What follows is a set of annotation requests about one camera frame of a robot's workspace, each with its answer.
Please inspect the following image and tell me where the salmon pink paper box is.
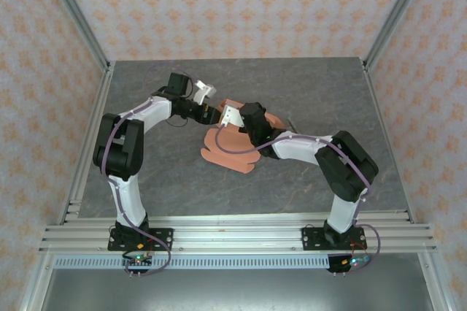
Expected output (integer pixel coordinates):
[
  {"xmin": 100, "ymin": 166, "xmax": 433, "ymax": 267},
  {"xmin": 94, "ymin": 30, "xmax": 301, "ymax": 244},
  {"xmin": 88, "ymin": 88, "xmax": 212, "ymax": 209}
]
[{"xmin": 199, "ymin": 97, "xmax": 287, "ymax": 175}]

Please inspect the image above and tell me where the wide aluminium crossbeam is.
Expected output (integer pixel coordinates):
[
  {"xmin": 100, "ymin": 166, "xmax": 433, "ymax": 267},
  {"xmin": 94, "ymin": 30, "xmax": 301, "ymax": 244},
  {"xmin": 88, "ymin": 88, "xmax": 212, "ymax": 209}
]
[{"xmin": 38, "ymin": 223, "xmax": 438, "ymax": 254}]

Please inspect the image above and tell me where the grey metal panel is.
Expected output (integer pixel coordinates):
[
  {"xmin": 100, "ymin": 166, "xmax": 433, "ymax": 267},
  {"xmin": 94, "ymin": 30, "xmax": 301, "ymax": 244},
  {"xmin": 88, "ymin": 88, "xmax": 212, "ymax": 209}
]
[{"xmin": 39, "ymin": 269, "xmax": 435, "ymax": 311}]

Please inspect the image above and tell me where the aluminium side rail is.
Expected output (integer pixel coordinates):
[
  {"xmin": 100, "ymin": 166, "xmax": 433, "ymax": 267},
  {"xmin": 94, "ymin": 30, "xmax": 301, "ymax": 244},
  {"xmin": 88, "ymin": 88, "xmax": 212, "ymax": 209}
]
[
  {"xmin": 360, "ymin": 58, "xmax": 417, "ymax": 223},
  {"xmin": 58, "ymin": 61, "xmax": 116, "ymax": 224}
]

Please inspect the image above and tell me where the narrow aluminium table-edge rail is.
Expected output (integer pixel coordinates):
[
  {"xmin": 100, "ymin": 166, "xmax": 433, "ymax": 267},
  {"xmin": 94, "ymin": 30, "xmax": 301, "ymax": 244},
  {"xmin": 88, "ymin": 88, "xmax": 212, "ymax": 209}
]
[{"xmin": 58, "ymin": 210, "xmax": 417, "ymax": 225}]

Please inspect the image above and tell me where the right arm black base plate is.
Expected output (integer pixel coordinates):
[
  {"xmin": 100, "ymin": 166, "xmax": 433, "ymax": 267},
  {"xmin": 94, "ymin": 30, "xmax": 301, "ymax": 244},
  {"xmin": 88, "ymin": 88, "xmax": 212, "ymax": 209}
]
[{"xmin": 301, "ymin": 226, "xmax": 366, "ymax": 252}]

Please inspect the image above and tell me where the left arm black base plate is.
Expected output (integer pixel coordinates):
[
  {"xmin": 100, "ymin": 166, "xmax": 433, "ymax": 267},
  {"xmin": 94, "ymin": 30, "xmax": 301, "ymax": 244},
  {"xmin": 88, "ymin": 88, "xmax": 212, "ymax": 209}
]
[{"xmin": 107, "ymin": 228, "xmax": 174, "ymax": 252}]

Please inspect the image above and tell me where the slotted grey cable duct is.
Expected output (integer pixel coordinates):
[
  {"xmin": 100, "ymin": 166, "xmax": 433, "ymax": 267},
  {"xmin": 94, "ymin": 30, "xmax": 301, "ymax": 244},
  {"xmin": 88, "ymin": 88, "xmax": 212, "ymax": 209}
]
[{"xmin": 54, "ymin": 256, "xmax": 415, "ymax": 270}]

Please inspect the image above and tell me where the aluminium frame post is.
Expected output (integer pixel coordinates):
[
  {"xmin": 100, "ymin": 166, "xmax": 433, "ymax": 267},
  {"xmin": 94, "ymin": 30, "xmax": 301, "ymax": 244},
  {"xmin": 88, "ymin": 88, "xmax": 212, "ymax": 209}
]
[
  {"xmin": 38, "ymin": 0, "xmax": 112, "ymax": 71},
  {"xmin": 363, "ymin": 0, "xmax": 435, "ymax": 71}
]

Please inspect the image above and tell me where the aluminium lower frame rail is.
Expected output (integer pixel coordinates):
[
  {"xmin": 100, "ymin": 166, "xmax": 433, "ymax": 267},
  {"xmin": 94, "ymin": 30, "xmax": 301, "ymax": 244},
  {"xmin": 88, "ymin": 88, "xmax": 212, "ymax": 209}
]
[
  {"xmin": 417, "ymin": 252, "xmax": 453, "ymax": 311},
  {"xmin": 18, "ymin": 254, "xmax": 55, "ymax": 311}
]

